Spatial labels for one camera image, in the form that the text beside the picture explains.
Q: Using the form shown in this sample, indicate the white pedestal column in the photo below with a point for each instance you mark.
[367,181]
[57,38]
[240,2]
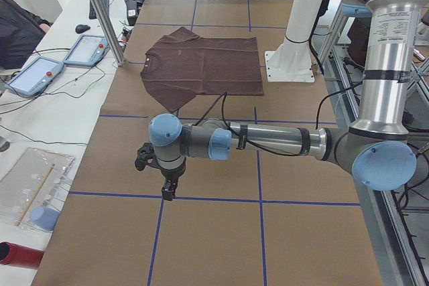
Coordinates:
[291,62]

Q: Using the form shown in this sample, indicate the blue plastic cup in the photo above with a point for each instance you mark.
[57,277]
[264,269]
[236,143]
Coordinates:
[44,217]

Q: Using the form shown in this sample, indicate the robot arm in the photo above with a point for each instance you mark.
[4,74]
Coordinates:
[174,142]

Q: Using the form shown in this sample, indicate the aluminium frame post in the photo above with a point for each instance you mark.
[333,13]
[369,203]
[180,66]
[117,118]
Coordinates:
[107,28]

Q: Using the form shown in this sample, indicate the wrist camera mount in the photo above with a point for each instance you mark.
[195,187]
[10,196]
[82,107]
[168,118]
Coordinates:
[146,157]

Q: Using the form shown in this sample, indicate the aluminium frame rack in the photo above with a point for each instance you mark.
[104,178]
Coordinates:
[374,149]

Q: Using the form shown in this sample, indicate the brown t-shirt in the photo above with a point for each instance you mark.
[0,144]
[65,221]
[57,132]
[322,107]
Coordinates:
[183,65]

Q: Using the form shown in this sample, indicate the near teach pendant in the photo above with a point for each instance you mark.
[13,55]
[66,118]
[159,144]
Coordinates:
[35,77]

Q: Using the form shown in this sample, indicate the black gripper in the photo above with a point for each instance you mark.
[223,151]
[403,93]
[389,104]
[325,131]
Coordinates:
[171,175]

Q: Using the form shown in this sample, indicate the clear plastic bag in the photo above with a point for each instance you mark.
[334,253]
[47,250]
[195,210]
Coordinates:
[38,178]

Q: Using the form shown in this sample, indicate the far teach pendant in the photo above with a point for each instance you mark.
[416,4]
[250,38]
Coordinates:
[87,51]

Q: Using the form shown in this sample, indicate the black computer mouse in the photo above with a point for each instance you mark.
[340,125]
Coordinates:
[81,28]

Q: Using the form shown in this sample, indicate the black power adapter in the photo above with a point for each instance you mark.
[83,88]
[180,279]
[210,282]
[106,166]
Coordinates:
[132,12]

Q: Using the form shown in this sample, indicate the person in black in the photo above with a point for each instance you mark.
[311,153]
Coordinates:
[21,32]

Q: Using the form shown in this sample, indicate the teach pendant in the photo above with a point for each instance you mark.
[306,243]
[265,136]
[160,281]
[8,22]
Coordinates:
[87,51]
[35,77]

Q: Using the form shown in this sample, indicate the red cylinder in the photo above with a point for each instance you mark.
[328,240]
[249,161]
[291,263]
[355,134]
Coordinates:
[16,255]

